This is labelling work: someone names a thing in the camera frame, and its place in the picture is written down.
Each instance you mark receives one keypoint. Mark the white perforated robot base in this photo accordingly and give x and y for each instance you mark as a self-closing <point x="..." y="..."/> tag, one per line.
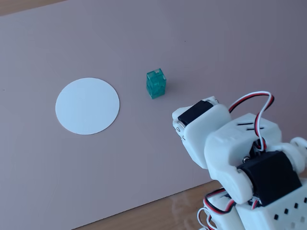
<point x="275" y="215"/>

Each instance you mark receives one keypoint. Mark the pinkish grey table mat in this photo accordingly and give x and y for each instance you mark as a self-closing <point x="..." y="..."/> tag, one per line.
<point x="120" y="167"/>

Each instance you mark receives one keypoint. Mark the white moving gripper finger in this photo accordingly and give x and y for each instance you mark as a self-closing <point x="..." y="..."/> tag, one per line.
<point x="176" y="114"/>

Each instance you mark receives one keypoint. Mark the teal transparent lego brick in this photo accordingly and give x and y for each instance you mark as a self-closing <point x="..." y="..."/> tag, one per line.
<point x="156" y="86"/>

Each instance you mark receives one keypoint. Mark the white paper circle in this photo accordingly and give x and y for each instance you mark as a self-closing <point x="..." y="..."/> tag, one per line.
<point x="87" y="106"/>

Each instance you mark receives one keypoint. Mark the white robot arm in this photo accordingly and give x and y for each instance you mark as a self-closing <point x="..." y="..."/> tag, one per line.
<point x="223" y="148"/>

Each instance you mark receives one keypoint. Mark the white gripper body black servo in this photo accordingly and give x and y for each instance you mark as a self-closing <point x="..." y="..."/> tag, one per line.
<point x="208" y="120"/>

